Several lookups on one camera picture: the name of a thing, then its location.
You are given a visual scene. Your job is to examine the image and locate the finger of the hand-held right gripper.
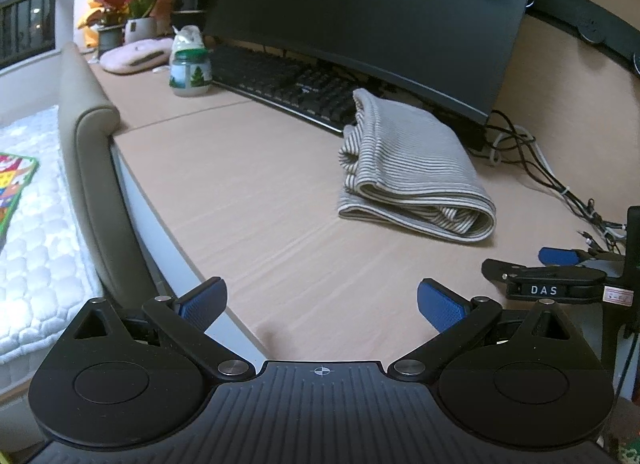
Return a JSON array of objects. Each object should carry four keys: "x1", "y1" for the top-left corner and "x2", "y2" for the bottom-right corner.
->
[
  {"x1": 539, "y1": 246, "x2": 627, "y2": 271},
  {"x1": 481, "y1": 258, "x2": 607, "y2": 291}
]

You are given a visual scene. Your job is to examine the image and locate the black cable bundle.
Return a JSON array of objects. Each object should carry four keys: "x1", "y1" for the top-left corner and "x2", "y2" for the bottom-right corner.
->
[{"x1": 487, "y1": 110, "x2": 632, "y2": 251}]

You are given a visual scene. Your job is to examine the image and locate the black power brick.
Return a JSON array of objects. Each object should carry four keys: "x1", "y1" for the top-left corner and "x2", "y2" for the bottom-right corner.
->
[{"x1": 454, "y1": 118, "x2": 489, "y2": 153}]

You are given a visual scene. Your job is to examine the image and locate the green label bottle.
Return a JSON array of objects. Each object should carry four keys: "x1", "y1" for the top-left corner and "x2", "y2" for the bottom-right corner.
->
[{"x1": 169, "y1": 26, "x2": 211, "y2": 97}]

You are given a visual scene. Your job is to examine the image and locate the striped grey sweater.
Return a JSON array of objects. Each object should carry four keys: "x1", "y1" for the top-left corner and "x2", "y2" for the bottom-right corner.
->
[{"x1": 337, "y1": 88, "x2": 497, "y2": 245}]

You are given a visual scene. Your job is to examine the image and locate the colourful printed mat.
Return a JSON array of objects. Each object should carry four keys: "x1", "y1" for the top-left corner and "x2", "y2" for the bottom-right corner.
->
[{"x1": 0, "y1": 152, "x2": 40, "y2": 245}]

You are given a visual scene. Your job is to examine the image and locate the white quilted mattress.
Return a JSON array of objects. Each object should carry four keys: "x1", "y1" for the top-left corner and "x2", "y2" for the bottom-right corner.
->
[{"x1": 0, "y1": 105, "x2": 107, "y2": 366}]

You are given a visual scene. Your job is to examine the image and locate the black desk power rail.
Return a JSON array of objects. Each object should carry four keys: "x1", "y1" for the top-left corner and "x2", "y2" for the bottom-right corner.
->
[{"x1": 525, "y1": 0, "x2": 640, "y2": 78}]

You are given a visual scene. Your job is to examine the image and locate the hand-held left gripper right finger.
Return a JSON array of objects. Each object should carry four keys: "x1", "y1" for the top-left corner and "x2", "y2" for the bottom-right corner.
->
[{"x1": 391, "y1": 279, "x2": 577, "y2": 384}]

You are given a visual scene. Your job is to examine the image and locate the thin white cable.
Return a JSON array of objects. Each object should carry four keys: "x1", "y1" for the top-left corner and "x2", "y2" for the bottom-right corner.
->
[{"x1": 491, "y1": 125, "x2": 572, "y2": 195}]

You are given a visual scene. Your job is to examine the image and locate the grey chair backrest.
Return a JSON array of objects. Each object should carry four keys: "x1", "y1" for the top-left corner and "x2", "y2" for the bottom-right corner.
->
[{"x1": 56, "y1": 41, "x2": 168, "y2": 307}]

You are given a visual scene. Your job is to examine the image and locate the black keyboard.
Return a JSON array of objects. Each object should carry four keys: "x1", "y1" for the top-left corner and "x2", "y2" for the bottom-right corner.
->
[{"x1": 207, "y1": 44, "x2": 362, "y2": 135}]

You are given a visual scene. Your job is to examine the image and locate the pink plush slipper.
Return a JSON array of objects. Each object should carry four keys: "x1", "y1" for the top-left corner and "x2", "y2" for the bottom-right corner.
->
[{"x1": 99, "y1": 37, "x2": 174, "y2": 76}]

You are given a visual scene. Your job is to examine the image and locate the window with railing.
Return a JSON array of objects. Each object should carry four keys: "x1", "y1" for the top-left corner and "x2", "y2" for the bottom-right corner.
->
[{"x1": 0, "y1": 0, "x2": 57, "y2": 70}]

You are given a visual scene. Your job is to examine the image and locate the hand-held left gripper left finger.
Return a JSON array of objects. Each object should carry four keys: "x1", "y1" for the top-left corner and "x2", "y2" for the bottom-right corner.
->
[{"x1": 67, "y1": 278, "x2": 257, "y2": 383}]

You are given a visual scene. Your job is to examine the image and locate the white flower pot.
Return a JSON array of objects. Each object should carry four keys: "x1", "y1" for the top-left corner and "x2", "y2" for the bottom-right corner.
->
[{"x1": 123, "y1": 17, "x2": 159, "y2": 45}]

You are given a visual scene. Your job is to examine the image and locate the dark flower pot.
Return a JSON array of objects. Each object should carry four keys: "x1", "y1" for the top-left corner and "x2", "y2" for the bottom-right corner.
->
[{"x1": 97, "y1": 24, "x2": 127, "y2": 58}]

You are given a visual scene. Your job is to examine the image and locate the black computer monitor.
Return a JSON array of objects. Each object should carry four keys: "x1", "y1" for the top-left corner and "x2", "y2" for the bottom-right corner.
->
[{"x1": 202, "y1": 0, "x2": 539, "y2": 127}]

